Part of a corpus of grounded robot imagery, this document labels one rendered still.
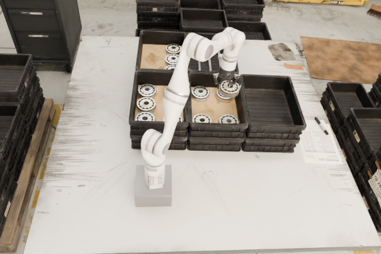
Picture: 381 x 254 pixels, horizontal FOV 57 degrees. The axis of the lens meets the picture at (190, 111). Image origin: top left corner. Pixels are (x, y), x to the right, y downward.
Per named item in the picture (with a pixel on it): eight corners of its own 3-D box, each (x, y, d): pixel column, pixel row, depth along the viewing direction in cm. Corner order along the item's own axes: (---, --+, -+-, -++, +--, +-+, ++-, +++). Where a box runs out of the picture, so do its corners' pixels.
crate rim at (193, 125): (248, 128, 177) (249, 126, 175) (189, 127, 175) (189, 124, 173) (238, 76, 204) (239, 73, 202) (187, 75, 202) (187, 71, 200)
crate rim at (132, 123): (189, 127, 175) (189, 124, 173) (128, 125, 173) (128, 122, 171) (187, 75, 202) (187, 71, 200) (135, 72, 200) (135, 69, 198)
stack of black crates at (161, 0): (176, 26, 372) (178, -14, 339) (177, 43, 351) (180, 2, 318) (138, 25, 368) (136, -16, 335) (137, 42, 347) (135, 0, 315)
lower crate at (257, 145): (294, 155, 194) (301, 141, 185) (241, 153, 192) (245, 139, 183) (280, 103, 221) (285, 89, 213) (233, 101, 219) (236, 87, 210)
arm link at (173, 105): (183, 98, 134) (163, 88, 137) (157, 160, 138) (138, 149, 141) (191, 98, 142) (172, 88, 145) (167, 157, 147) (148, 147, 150)
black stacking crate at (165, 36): (186, 87, 209) (187, 72, 201) (136, 85, 207) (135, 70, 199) (185, 47, 236) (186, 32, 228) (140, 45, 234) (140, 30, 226)
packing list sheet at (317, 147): (346, 164, 192) (346, 164, 191) (305, 165, 189) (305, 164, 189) (326, 119, 214) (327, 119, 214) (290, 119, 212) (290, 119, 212)
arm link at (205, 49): (237, 33, 149) (220, 26, 152) (206, 42, 128) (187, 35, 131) (231, 53, 153) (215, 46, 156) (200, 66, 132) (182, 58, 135)
